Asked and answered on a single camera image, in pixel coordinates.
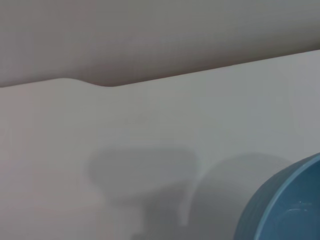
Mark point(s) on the blue ceramic bowl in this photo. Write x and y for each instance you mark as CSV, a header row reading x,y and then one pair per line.
x,y
287,207

